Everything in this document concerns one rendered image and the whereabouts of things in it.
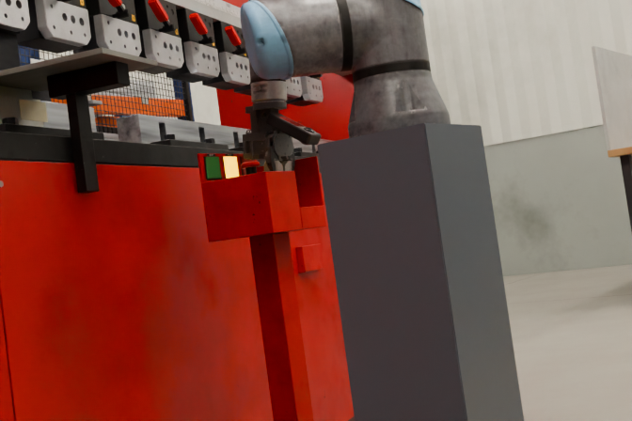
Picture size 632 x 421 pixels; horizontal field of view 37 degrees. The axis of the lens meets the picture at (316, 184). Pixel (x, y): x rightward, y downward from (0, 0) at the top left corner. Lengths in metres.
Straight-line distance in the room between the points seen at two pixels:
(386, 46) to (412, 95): 0.08
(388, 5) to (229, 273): 0.99
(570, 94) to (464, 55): 1.17
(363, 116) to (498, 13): 8.20
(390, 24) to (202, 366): 0.95
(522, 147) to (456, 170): 8.01
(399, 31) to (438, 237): 0.30
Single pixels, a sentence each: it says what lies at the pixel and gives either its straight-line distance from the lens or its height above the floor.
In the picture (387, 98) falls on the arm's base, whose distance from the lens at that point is 1.35.
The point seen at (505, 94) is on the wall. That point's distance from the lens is 9.42.
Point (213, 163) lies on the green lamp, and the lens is 1.95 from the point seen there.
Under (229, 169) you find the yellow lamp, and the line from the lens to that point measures 1.99.
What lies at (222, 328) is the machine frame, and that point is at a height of 0.47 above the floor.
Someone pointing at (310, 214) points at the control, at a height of 0.69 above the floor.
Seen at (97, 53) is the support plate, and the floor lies 0.99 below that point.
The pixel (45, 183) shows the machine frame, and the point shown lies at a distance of 1.65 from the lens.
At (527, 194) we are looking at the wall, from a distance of 9.35.
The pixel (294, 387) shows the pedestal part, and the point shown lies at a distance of 1.94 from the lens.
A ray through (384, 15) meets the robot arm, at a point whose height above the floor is 0.94.
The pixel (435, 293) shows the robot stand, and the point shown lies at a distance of 1.29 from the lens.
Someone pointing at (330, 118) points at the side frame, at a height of 1.10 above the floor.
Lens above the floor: 0.64
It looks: 3 degrees up
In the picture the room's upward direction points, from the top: 8 degrees counter-clockwise
